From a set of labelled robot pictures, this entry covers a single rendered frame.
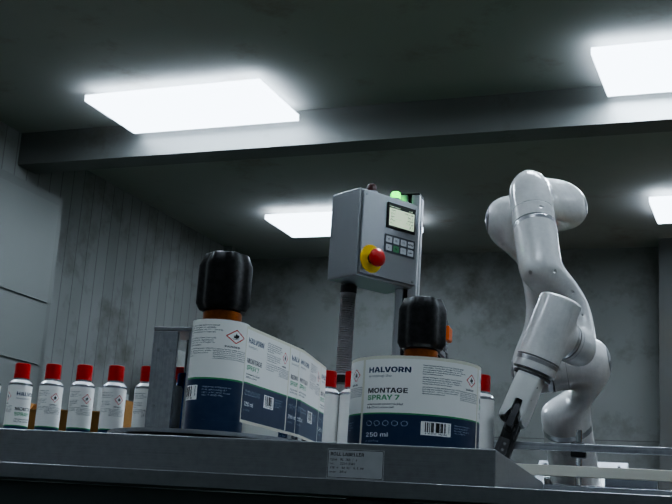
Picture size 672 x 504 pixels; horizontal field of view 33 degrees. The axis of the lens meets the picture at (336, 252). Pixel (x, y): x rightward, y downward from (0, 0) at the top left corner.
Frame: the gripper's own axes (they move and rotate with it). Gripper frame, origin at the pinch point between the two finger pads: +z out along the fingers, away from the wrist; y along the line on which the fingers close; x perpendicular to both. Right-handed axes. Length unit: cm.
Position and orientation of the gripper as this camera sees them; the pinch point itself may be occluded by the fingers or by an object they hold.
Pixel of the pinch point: (503, 449)
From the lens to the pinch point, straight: 224.5
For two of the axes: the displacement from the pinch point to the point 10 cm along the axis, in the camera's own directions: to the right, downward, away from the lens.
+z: -3.8, 9.1, -1.4
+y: -2.5, -2.5, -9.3
